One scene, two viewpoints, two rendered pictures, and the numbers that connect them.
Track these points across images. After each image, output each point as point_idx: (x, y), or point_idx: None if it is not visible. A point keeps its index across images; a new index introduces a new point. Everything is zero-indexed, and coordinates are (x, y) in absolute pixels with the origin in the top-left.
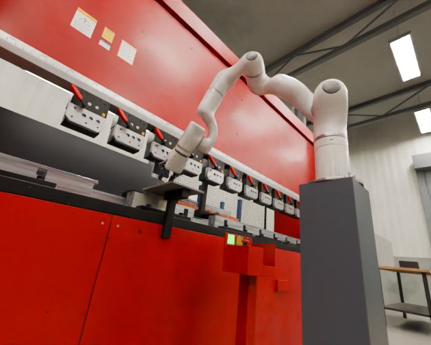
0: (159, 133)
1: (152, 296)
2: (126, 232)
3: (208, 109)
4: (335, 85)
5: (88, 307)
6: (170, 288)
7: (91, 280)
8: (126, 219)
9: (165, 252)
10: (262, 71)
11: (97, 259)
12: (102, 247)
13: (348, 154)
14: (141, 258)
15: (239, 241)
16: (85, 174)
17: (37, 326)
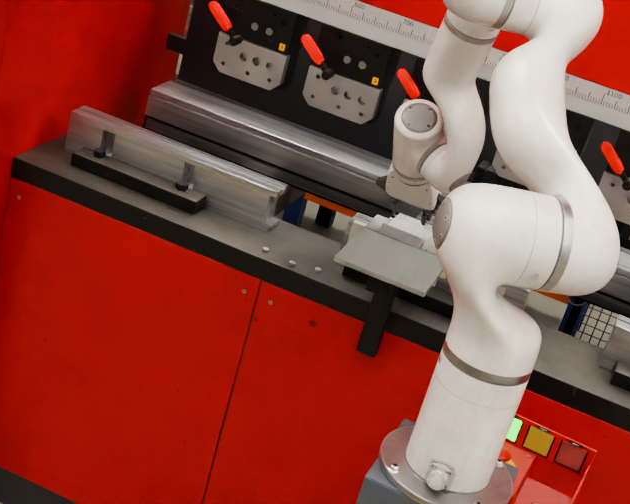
0: (404, 87)
1: (333, 445)
2: (285, 317)
3: (431, 81)
4: (438, 229)
5: (228, 408)
6: (374, 449)
7: (229, 375)
8: (287, 294)
9: (368, 380)
10: (499, 18)
11: (237, 347)
12: (245, 331)
13: (462, 419)
14: (314, 372)
15: (538, 444)
16: (400, 86)
17: (169, 402)
